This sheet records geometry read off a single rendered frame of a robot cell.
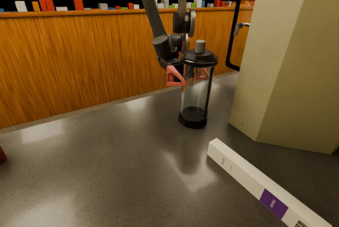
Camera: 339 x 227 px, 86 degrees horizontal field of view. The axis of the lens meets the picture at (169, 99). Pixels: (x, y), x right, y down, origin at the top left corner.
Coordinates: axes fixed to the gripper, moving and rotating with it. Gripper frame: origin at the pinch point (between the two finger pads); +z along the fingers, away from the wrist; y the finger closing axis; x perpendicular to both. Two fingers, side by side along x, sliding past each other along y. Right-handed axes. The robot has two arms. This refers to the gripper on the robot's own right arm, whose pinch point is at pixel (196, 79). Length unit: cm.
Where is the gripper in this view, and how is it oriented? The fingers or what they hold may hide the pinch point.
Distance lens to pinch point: 57.4
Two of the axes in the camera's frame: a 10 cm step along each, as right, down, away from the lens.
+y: 8.6, -2.4, 4.5
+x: -0.2, 8.6, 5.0
